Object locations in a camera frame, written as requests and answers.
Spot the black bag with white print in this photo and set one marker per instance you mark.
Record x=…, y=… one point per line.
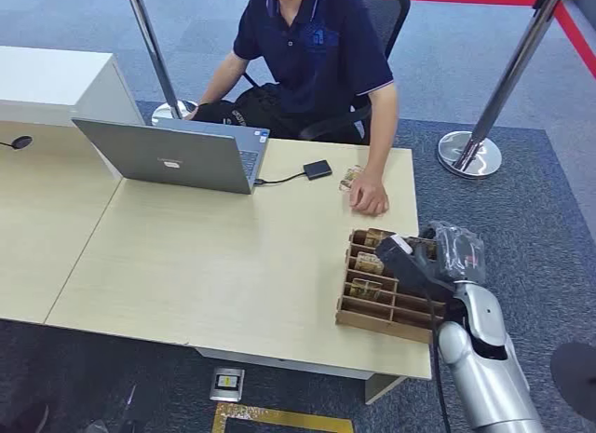
x=251, y=109

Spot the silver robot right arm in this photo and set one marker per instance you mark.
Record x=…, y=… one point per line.
x=489, y=368

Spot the plastic-wrapped wrist camera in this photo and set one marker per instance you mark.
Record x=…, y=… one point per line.
x=461, y=251

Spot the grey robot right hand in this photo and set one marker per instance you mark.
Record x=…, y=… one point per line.
x=419, y=267

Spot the chrome stanchion post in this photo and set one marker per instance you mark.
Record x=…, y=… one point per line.
x=512, y=72
x=156, y=54

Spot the black office chair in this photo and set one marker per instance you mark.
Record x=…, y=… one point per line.
x=397, y=10

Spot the person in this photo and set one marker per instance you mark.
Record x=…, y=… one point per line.
x=321, y=60

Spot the black external drive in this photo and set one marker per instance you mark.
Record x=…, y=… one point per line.
x=317, y=170

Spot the person's left hand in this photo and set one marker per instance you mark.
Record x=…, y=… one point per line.
x=370, y=196

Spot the patterned card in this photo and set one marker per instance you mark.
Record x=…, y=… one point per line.
x=375, y=238
x=349, y=178
x=365, y=289
x=369, y=263

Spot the person's left forearm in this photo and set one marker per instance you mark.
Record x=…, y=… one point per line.
x=382, y=134

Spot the black oval desk device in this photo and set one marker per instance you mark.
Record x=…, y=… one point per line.
x=21, y=142

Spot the person's right forearm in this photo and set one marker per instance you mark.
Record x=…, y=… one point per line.
x=223, y=78

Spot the black round disc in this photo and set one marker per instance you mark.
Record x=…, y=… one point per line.
x=577, y=378

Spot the metal floor socket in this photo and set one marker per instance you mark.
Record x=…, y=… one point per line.
x=226, y=384

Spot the wooden card organizer box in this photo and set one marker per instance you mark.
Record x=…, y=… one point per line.
x=373, y=319

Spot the yellow floor tape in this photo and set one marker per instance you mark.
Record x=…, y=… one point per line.
x=279, y=416

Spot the white cabinet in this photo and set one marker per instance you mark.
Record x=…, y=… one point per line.
x=47, y=78

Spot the grey laptop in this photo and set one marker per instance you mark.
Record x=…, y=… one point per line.
x=176, y=159

